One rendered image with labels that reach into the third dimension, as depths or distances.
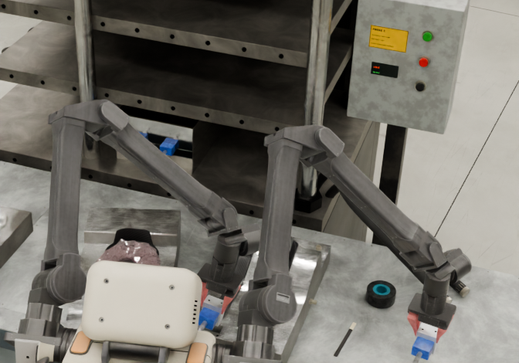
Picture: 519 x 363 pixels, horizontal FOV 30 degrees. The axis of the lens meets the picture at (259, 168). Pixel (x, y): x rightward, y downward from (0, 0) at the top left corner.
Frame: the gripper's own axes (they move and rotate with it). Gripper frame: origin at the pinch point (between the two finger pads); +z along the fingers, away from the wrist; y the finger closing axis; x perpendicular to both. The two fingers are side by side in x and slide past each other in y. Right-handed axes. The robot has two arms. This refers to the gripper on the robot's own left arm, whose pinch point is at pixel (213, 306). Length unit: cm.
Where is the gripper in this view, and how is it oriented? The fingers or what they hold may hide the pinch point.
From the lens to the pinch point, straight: 238.3
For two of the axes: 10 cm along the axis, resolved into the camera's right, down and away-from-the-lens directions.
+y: -9.3, -3.2, 1.7
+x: -3.0, 3.8, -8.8
